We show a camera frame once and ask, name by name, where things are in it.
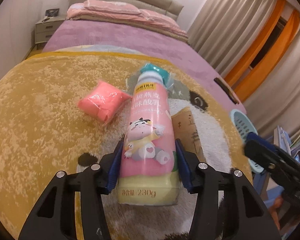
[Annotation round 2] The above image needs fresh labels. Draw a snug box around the pink yogurt drink bottle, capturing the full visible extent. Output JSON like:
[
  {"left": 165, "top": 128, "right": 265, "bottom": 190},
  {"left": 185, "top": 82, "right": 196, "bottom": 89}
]
[{"left": 117, "top": 71, "right": 180, "bottom": 206}]

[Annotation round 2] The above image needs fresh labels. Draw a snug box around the pink packet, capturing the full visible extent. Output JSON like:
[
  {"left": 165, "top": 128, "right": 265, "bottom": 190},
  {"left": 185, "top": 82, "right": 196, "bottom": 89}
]
[{"left": 77, "top": 80, "right": 132, "bottom": 126}]

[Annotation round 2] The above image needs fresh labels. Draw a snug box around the teal packet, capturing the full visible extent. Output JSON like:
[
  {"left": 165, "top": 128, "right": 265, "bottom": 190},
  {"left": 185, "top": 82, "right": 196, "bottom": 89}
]
[{"left": 140, "top": 63, "right": 174, "bottom": 89}]

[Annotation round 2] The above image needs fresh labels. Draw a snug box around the light blue plastic basket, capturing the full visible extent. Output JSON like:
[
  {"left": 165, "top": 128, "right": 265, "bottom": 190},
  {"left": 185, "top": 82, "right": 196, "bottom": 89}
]
[{"left": 230, "top": 109, "right": 264, "bottom": 174}]

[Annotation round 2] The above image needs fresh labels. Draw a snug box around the round yellow panda rug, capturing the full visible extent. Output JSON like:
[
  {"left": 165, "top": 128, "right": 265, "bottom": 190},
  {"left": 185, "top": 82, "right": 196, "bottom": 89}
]
[{"left": 0, "top": 51, "right": 251, "bottom": 238}]

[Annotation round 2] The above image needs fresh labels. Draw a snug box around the brown paper bag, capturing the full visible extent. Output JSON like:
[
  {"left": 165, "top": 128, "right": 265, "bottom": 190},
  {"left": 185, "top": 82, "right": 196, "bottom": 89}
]
[{"left": 172, "top": 107, "right": 206, "bottom": 162}]

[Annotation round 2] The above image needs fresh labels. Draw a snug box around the dark brush on bed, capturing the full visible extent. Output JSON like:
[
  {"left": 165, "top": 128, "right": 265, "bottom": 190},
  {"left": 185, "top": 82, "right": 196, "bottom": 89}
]
[{"left": 214, "top": 77, "right": 239, "bottom": 105}]

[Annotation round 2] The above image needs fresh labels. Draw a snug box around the orange curtain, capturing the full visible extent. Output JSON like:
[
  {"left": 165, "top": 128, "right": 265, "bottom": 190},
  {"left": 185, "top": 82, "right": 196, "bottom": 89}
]
[{"left": 223, "top": 0, "right": 300, "bottom": 103}]

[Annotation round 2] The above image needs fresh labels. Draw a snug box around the beige curtain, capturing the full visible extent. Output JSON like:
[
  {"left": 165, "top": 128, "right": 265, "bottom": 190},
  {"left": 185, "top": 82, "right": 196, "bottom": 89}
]
[{"left": 188, "top": 0, "right": 277, "bottom": 77}]

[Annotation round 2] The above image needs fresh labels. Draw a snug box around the grey bedside nightstand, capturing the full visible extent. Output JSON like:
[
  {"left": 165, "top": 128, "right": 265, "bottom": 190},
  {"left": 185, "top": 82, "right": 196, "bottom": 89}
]
[{"left": 34, "top": 15, "right": 66, "bottom": 48}]

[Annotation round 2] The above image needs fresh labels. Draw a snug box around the bed with purple blanket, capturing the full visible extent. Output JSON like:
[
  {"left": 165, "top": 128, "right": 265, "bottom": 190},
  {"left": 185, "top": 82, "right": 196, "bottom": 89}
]
[{"left": 41, "top": 0, "right": 248, "bottom": 114}]

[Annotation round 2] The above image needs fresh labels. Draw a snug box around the pink folded quilt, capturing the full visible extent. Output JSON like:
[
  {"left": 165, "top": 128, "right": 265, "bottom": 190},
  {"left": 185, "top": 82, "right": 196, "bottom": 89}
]
[{"left": 66, "top": 2, "right": 189, "bottom": 43}]

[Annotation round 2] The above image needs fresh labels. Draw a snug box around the pink pillow right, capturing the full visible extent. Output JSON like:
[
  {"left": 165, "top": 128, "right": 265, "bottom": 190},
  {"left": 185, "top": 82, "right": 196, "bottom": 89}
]
[{"left": 140, "top": 9, "right": 179, "bottom": 28}]

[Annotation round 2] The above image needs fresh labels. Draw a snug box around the pink pillow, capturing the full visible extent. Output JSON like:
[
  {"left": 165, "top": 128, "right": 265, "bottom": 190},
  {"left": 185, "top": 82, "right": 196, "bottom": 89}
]
[
  {"left": 83, "top": 0, "right": 141, "bottom": 15},
  {"left": 140, "top": 9, "right": 179, "bottom": 28}
]

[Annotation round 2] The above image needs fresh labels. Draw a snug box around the pink pillow left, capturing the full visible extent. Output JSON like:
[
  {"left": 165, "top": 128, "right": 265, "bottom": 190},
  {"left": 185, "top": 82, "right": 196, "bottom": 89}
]
[{"left": 83, "top": 0, "right": 141, "bottom": 15}]

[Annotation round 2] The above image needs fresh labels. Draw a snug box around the picture frame on nightstand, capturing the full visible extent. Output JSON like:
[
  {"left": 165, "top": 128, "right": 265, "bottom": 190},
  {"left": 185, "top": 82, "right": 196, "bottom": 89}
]
[{"left": 45, "top": 8, "right": 59, "bottom": 18}]

